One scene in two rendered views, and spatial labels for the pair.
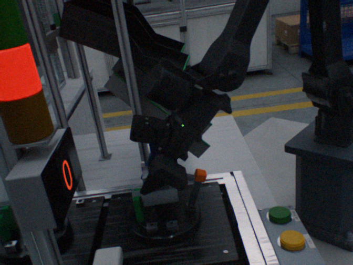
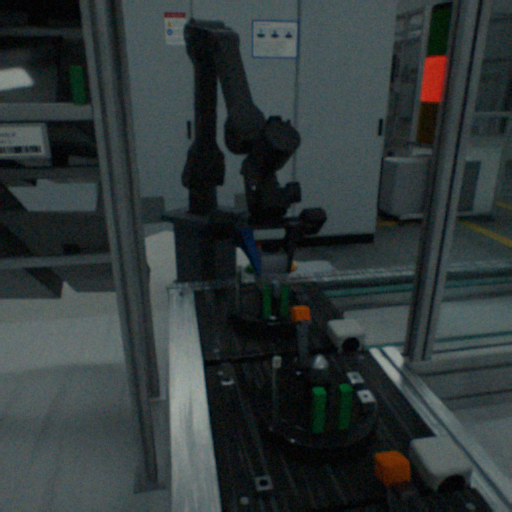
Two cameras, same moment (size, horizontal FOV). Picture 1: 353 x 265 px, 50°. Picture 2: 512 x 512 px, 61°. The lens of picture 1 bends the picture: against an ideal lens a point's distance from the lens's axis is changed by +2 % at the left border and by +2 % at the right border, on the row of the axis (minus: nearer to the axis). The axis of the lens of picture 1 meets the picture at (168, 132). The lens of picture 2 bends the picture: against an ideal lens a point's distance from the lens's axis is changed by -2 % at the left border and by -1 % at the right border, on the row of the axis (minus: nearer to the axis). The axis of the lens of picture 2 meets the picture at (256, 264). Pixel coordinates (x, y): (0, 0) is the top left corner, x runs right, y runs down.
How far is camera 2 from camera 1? 101 cm
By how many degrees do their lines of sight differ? 92
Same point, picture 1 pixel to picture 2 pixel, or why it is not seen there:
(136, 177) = (35, 432)
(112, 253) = (340, 323)
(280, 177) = not seen: hidden behind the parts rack
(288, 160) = (92, 299)
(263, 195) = (158, 315)
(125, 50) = (129, 137)
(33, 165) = not seen: hidden behind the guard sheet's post
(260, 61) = not seen: outside the picture
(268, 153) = (64, 309)
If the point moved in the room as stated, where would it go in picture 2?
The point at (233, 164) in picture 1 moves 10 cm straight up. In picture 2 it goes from (72, 332) to (64, 288)
